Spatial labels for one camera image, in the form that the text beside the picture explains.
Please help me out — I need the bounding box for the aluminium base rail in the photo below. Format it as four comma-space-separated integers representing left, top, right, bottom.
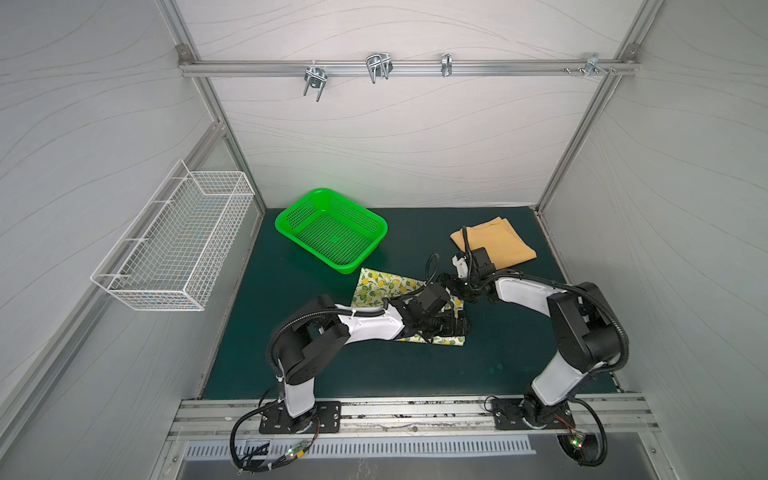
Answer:
167, 393, 661, 440

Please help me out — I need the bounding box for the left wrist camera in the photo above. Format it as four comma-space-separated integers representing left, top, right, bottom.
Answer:
414, 284, 451, 316

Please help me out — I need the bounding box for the green plastic basket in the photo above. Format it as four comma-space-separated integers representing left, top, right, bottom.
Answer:
275, 188, 388, 275

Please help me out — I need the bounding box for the metal U-bolt clamp middle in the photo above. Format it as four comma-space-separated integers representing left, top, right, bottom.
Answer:
365, 52, 393, 84

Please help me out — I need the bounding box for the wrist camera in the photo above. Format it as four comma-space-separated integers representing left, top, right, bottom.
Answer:
451, 247, 496, 283
414, 284, 451, 316

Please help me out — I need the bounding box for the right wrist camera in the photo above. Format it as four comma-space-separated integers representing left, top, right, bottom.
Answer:
451, 247, 496, 283

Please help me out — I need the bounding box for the metal U-bolt clamp left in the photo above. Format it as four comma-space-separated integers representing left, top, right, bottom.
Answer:
303, 65, 328, 102

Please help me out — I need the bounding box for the white vent strip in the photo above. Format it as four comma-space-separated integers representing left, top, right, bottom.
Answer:
183, 434, 537, 461

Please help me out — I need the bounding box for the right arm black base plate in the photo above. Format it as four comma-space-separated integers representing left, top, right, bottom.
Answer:
484, 395, 575, 431

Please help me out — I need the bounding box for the metal bolt bracket right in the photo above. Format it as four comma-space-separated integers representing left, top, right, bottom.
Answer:
563, 54, 618, 78

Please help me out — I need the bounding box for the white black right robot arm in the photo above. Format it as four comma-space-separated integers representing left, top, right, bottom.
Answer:
442, 227, 629, 429

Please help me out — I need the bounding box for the aluminium top crossbar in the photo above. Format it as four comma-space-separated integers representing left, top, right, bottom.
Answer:
180, 58, 641, 78

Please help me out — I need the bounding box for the left rear frame post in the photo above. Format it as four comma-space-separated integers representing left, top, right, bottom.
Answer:
156, 0, 267, 214

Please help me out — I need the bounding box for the yellow tan skirt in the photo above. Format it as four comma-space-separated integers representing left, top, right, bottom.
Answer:
467, 217, 537, 269

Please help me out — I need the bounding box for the aluminium corner frame post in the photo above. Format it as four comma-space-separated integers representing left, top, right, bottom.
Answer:
534, 0, 664, 217

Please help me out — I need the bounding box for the metal u-bolt clamp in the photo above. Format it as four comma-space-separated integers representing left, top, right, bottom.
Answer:
365, 52, 393, 84
303, 65, 328, 102

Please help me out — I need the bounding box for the metal ring clamp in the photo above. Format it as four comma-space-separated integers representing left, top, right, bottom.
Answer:
441, 53, 453, 78

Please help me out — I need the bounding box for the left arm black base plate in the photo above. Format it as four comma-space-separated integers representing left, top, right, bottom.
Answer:
259, 401, 342, 435

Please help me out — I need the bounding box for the white wire wall basket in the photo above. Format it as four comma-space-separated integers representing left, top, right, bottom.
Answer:
91, 160, 254, 312

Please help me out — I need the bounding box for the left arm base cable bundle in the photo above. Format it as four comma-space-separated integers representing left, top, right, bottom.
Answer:
229, 401, 319, 474

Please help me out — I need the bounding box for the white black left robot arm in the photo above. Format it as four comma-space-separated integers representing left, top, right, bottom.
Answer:
266, 253, 470, 419

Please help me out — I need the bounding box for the lemon print skirt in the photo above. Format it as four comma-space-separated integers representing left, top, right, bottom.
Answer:
351, 268, 467, 347

